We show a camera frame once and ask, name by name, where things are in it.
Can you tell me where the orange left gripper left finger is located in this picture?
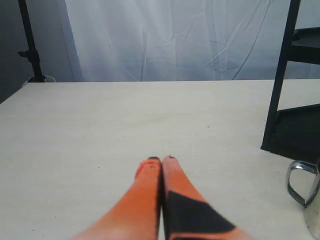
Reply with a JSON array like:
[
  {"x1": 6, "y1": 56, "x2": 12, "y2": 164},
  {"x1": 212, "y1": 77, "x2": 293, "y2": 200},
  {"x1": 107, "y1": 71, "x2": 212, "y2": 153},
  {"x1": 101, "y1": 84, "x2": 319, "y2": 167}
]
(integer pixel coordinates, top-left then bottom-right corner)
[{"x1": 73, "y1": 157, "x2": 161, "y2": 240}]

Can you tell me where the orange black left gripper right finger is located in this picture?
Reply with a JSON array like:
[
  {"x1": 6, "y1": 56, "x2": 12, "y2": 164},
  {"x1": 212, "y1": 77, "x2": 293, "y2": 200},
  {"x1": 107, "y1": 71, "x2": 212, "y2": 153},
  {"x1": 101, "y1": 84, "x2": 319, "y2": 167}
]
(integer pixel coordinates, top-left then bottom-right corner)
[{"x1": 162, "y1": 155, "x2": 253, "y2": 240}]

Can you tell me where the shiny chrome metal pot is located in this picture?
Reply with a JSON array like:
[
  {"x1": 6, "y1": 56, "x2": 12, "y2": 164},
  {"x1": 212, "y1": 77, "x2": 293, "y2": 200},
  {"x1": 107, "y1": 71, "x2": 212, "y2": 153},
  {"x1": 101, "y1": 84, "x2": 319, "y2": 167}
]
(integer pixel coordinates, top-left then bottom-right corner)
[{"x1": 285, "y1": 160, "x2": 320, "y2": 240}]

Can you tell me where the black metal shelf rack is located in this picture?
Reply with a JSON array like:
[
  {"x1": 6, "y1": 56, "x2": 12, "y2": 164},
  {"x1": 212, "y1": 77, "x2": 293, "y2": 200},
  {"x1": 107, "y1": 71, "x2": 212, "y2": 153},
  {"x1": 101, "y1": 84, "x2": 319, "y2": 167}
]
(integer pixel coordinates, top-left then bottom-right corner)
[{"x1": 261, "y1": 0, "x2": 320, "y2": 163}]

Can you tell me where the white backdrop curtain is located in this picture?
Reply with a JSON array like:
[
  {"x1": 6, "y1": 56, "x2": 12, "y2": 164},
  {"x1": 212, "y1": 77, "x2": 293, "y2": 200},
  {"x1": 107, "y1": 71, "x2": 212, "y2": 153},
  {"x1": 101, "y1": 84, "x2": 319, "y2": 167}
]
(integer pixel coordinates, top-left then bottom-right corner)
[{"x1": 57, "y1": 0, "x2": 320, "y2": 82}]

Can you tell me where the black light stand pole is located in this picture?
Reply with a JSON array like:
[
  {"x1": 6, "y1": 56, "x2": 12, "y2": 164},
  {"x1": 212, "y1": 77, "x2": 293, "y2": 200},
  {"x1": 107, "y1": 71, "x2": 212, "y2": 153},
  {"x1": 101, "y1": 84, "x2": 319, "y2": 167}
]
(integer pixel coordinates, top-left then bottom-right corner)
[{"x1": 18, "y1": 0, "x2": 43, "y2": 79}]

